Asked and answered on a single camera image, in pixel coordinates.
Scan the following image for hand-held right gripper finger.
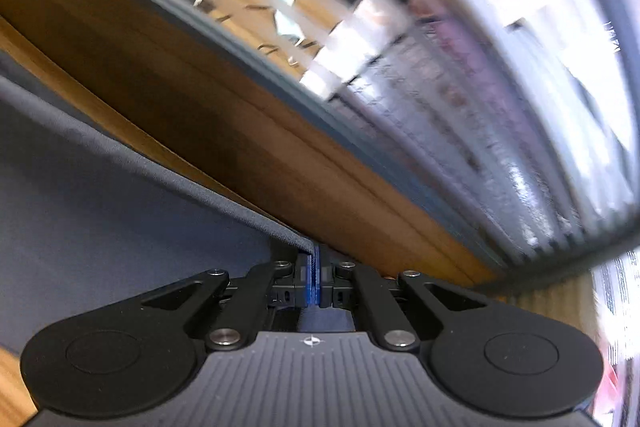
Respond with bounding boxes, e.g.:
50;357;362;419
140;251;313;352
312;244;489;352

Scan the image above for grey pants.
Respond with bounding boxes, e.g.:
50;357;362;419
0;50;357;353

